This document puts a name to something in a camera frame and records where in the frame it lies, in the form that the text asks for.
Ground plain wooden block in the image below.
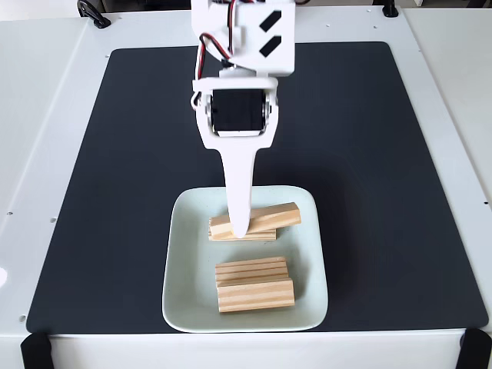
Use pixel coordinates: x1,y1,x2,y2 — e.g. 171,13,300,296
217,278,296,314
210,201,302,237
208,216,278,243

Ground grooved wooden block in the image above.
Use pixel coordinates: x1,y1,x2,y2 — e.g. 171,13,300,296
214,256,290,288

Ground pale green square plate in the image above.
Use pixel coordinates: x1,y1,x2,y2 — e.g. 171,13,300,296
161,185,330,334

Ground black rubber mat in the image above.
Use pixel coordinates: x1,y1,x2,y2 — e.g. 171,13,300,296
25,41,489,334

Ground red black white servo cable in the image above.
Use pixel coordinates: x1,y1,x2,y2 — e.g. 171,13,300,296
190,0,241,111

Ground black corner bracket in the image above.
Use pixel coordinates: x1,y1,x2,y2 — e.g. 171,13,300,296
19,332,53,369
457,328,492,369

